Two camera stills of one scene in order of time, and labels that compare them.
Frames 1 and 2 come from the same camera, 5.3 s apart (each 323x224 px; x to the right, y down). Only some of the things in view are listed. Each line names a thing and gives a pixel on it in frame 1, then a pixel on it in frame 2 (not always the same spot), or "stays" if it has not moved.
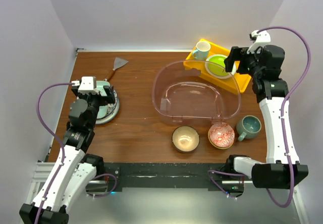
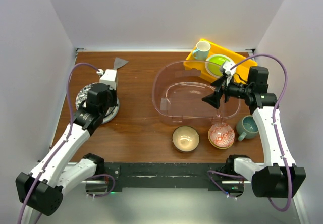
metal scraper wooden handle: [118, 62] stays
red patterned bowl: [221, 135] stays
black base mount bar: [163, 175] stays
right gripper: [237, 54] → [214, 98]
